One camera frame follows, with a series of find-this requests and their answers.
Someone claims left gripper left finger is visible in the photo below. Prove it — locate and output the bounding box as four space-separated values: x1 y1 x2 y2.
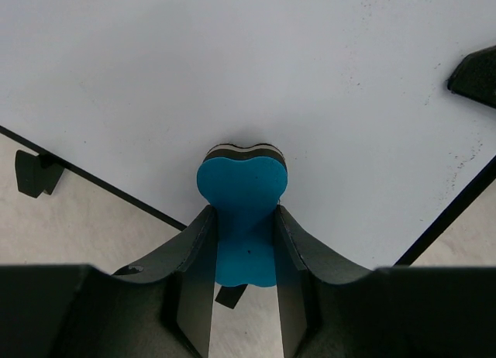
1 206 217 357

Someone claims small black-framed whiteboard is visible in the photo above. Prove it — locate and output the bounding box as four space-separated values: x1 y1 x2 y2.
1 0 495 269

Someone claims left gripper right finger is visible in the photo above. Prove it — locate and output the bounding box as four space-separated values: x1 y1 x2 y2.
273 206 495 357

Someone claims blue bone-shaped eraser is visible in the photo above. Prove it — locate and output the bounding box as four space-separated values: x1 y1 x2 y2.
197 143 288 287

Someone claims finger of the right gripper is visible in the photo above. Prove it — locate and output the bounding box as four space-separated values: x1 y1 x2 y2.
447 46 496 108

